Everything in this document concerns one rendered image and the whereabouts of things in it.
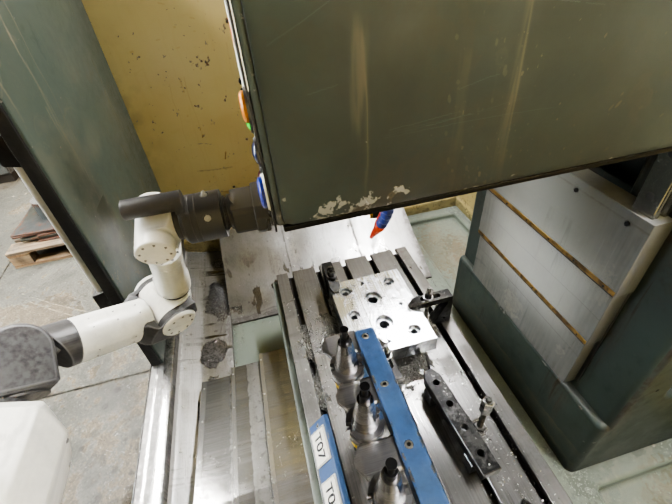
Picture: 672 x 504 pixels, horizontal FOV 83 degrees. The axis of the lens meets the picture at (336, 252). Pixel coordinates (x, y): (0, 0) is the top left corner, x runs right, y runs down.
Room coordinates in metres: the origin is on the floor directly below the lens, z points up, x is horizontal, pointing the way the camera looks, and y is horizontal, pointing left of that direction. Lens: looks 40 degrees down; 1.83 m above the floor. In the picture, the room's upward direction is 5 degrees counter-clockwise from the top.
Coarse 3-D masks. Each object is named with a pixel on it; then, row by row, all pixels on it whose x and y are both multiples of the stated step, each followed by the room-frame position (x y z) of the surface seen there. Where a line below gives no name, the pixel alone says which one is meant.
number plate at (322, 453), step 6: (318, 432) 0.42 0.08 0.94; (324, 432) 0.42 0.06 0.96; (312, 438) 0.42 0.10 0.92; (318, 438) 0.41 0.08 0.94; (324, 438) 0.40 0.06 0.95; (318, 444) 0.40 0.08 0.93; (324, 444) 0.39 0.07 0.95; (318, 450) 0.39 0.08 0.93; (324, 450) 0.38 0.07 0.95; (318, 456) 0.38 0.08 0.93; (324, 456) 0.37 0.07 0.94; (330, 456) 0.36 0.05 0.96; (318, 462) 0.36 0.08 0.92; (324, 462) 0.36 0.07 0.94; (318, 468) 0.35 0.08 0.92
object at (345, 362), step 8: (352, 344) 0.41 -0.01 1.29; (336, 352) 0.41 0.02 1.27; (344, 352) 0.40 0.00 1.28; (352, 352) 0.40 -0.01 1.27; (336, 360) 0.40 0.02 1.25; (344, 360) 0.39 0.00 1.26; (352, 360) 0.39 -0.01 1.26; (336, 368) 0.40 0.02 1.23; (344, 368) 0.39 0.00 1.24; (352, 368) 0.39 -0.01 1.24
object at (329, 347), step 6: (330, 336) 0.48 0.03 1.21; (336, 336) 0.48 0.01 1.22; (354, 336) 0.48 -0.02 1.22; (324, 342) 0.47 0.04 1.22; (330, 342) 0.47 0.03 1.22; (336, 342) 0.47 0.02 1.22; (354, 342) 0.46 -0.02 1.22; (324, 348) 0.46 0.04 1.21; (330, 348) 0.45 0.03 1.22; (336, 348) 0.45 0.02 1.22; (330, 354) 0.44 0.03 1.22
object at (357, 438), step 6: (378, 408) 0.32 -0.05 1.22; (348, 414) 0.31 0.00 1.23; (378, 414) 0.32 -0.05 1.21; (348, 420) 0.30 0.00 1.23; (384, 420) 0.30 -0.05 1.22; (348, 426) 0.30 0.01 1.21; (378, 426) 0.29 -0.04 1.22; (354, 432) 0.28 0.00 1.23; (378, 432) 0.28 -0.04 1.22; (354, 438) 0.28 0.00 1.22; (360, 438) 0.27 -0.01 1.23; (366, 438) 0.27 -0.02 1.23; (372, 438) 0.27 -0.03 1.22; (378, 438) 0.28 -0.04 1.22
